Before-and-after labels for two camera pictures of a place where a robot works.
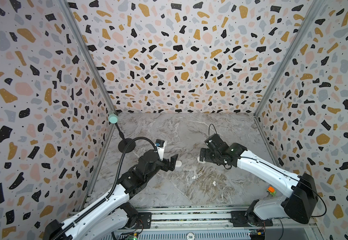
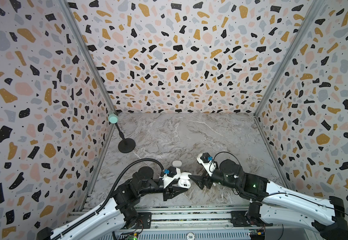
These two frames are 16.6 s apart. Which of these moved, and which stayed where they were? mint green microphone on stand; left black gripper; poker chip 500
Moved: left black gripper
Stayed: mint green microphone on stand; poker chip 500
